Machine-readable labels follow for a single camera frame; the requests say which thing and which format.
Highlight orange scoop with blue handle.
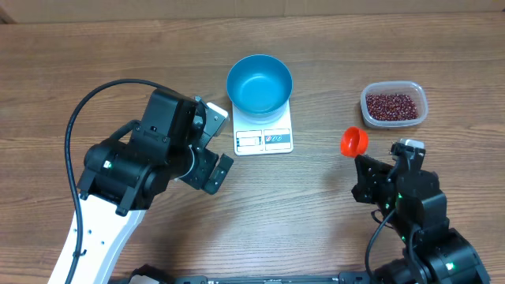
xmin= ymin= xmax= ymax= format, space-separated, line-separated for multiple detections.
xmin=340 ymin=126 xmax=369 ymax=158

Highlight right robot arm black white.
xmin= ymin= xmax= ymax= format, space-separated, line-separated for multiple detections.
xmin=352 ymin=152 xmax=490 ymax=283

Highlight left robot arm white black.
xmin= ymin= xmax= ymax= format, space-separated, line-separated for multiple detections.
xmin=50 ymin=88 xmax=234 ymax=283

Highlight white digital kitchen scale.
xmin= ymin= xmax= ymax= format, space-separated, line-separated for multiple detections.
xmin=233 ymin=102 xmax=294 ymax=156

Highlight blue metal bowl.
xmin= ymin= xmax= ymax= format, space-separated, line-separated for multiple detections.
xmin=226 ymin=54 xmax=294 ymax=117

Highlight red beans in container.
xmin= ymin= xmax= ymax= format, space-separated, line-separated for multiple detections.
xmin=365 ymin=93 xmax=418 ymax=121

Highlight clear plastic food container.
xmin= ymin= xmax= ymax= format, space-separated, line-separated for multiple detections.
xmin=360 ymin=80 xmax=428 ymax=129

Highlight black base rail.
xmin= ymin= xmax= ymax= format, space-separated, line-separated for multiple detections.
xmin=118 ymin=263 xmax=380 ymax=284

